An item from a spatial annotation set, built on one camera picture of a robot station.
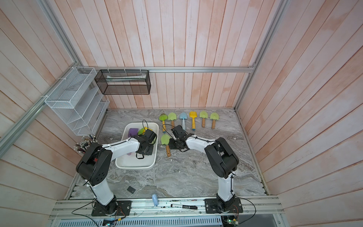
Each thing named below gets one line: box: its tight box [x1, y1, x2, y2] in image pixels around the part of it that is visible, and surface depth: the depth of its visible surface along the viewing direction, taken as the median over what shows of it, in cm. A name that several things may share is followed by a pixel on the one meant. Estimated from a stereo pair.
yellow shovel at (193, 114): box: [189, 111, 198, 131], surface depth 113 cm
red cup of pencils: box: [73, 134, 98, 154], surface depth 81 cm
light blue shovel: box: [179, 111, 188, 131], surface depth 116 cm
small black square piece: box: [126, 185, 136, 194], surface depth 81 cm
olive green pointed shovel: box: [167, 112, 177, 128], surface depth 117 cm
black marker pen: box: [170, 203, 199, 210], surface depth 75 cm
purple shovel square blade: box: [128, 127, 139, 138], surface depth 105 cm
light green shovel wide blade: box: [160, 134, 171, 158], surface depth 100 cm
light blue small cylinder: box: [152, 193, 159, 207], surface depth 76 cm
